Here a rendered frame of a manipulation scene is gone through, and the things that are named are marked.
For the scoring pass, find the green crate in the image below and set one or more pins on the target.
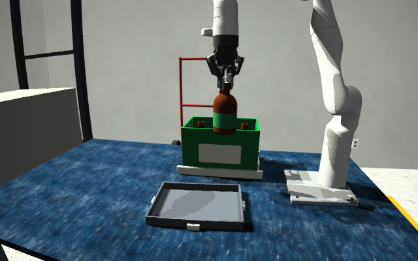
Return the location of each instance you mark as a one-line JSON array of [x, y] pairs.
[[202, 147]]

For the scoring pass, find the brown bottle with green band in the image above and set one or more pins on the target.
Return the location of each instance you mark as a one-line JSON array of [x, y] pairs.
[[225, 112]]

